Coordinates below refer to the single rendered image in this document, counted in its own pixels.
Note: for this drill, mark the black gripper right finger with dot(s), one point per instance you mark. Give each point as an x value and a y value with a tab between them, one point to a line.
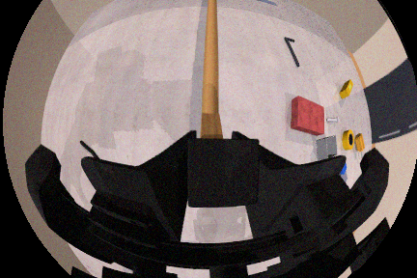
280	181

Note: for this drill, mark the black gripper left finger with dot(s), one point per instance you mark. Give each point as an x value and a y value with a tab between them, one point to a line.
160	182

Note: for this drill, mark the red rectangular block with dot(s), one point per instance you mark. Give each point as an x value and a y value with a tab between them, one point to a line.
307	116

